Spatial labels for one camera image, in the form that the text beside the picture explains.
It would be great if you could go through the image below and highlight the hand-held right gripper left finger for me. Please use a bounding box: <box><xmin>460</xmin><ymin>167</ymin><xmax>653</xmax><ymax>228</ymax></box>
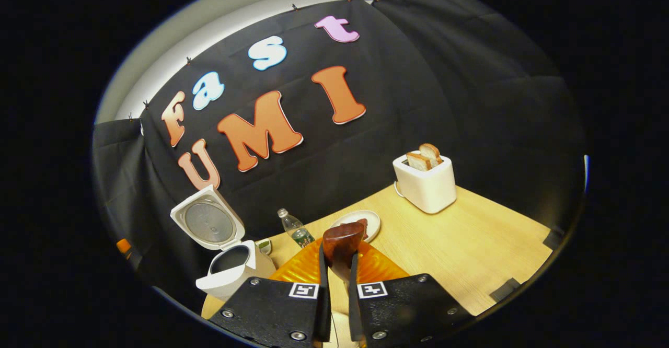
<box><xmin>208</xmin><ymin>241</ymin><xmax>331</xmax><ymax>348</ymax></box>

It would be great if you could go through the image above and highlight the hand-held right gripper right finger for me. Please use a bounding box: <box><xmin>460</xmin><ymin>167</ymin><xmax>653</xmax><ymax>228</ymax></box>
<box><xmin>348</xmin><ymin>241</ymin><xmax>474</xmax><ymax>348</ymax></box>

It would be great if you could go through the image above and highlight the brown wooden spoon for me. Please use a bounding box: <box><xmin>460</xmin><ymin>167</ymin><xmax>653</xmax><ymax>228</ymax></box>
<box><xmin>322</xmin><ymin>222</ymin><xmax>366</xmax><ymax>283</ymax></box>

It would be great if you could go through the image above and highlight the white rice cooker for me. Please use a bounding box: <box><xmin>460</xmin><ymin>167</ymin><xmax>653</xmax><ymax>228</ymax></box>
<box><xmin>170</xmin><ymin>184</ymin><xmax>276</xmax><ymax>301</ymax></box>

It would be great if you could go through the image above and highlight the glass bottle green label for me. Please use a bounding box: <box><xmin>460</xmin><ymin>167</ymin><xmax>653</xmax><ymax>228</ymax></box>
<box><xmin>277</xmin><ymin>208</ymin><xmax>315</xmax><ymax>248</ymax></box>

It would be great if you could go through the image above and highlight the white round plate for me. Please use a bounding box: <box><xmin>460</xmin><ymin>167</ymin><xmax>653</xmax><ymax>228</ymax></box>
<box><xmin>329</xmin><ymin>210</ymin><xmax>381</xmax><ymax>243</ymax></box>

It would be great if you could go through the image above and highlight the white toaster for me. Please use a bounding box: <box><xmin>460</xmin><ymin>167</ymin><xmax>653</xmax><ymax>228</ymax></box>
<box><xmin>393</xmin><ymin>151</ymin><xmax>457</xmax><ymax>214</ymax></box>

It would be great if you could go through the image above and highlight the black tape strip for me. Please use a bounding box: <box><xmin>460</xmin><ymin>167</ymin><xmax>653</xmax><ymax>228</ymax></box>
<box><xmin>490</xmin><ymin>278</ymin><xmax>522</xmax><ymax>301</ymax></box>
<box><xmin>542</xmin><ymin>228</ymin><xmax>565</xmax><ymax>250</ymax></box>

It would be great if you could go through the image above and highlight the black backdrop cloth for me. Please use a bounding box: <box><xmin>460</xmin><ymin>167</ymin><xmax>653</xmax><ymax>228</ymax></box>
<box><xmin>93</xmin><ymin>0</ymin><xmax>586</xmax><ymax>307</ymax></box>

